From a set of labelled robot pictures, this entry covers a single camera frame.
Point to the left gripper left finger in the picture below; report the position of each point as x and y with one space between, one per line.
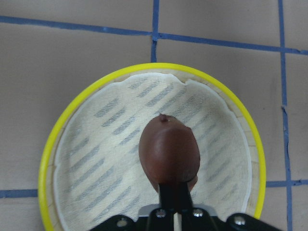
166 197

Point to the yellow top steamer layer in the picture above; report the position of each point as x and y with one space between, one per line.
90 168

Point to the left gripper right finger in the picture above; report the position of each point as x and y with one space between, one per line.
183 200

